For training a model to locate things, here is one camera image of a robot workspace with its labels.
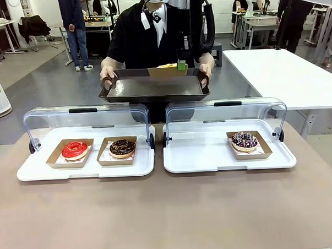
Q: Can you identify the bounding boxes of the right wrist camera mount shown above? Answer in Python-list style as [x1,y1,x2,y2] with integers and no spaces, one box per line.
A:
[140,4,168,30]

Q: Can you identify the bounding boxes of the chair with black jacket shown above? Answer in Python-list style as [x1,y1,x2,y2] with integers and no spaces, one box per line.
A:
[18,14,59,53]

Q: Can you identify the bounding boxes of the dark brown serving tray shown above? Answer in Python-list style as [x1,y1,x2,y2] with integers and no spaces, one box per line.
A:
[97,65,211,106]

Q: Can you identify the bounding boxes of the person's left hand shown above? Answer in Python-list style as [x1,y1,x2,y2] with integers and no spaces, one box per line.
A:
[199,62,215,84]

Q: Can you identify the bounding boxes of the person's right hand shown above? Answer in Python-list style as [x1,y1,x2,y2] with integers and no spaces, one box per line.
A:
[99,65,119,87]

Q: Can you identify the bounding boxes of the clear dome lid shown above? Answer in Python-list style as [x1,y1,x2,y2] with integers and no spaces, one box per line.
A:
[161,96,289,149]
[22,102,156,156]

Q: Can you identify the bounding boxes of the chocolate donut colourful sprinkles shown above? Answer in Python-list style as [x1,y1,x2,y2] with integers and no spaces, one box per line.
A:
[231,131,259,153]

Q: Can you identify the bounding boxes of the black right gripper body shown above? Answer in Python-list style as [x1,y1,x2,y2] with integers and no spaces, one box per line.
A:
[177,8,200,61]

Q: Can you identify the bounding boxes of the red donut in box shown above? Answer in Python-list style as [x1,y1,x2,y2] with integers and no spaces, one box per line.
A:
[45,138,96,171]

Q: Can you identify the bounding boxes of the background workbench with tools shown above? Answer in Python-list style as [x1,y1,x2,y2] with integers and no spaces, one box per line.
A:
[84,15,117,61]

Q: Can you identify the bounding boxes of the black plastic stool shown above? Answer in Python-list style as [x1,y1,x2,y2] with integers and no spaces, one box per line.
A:
[210,42,224,68]

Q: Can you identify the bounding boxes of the bystander in black clothes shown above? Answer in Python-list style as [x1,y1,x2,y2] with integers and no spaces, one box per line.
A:
[273,0,317,54]

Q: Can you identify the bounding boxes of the chocolate donut with nuts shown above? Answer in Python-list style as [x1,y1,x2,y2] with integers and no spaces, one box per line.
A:
[108,138,137,160]

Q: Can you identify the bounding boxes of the person in black jacket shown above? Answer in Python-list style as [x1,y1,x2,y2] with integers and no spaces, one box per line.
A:
[104,0,219,126]

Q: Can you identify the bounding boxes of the white table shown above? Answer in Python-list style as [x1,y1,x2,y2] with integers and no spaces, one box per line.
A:
[222,45,332,139]

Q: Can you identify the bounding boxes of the grey background table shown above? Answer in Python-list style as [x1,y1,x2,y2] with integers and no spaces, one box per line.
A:
[231,10,284,51]

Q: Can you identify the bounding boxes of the person's left forearm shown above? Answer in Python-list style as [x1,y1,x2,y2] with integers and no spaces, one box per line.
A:
[198,52,216,67]

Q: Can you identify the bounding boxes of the brown cardboard donut box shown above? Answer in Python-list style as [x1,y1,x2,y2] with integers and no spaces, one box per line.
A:
[147,64,189,79]
[96,136,139,167]
[226,129,273,161]

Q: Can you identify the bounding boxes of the person's right forearm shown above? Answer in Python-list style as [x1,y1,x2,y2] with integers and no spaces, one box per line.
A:
[104,56,125,70]

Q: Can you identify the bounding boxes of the white display tray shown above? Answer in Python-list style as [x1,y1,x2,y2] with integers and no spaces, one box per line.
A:
[14,122,157,183]
[161,116,297,175]

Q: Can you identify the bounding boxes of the bystander in blue jeans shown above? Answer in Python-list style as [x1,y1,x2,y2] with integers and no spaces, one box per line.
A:
[56,0,94,73]

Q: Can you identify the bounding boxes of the red glazed donut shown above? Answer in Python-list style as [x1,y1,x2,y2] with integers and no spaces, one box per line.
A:
[61,140,90,162]

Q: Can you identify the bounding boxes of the bystander in beige clothes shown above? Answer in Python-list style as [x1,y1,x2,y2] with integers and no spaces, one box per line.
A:
[313,4,332,68]

